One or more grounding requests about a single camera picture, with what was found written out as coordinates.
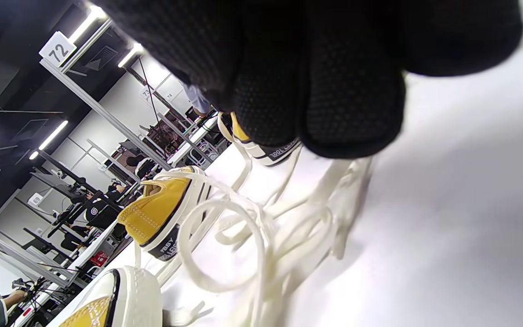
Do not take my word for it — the white number sign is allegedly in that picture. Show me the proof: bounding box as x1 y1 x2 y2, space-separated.
39 31 77 69

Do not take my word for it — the white ceiling light strip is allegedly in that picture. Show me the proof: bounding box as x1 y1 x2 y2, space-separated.
69 5 108 44
29 120 69 159

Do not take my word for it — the aluminium frame post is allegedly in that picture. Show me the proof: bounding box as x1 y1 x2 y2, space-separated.
39 59 172 169

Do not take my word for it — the person's right hand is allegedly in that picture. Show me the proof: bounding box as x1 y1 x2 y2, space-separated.
91 0 523 159

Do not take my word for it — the cream shoe lace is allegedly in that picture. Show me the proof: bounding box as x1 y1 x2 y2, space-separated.
134 168 271 327
162 157 375 327
230 143 303 209

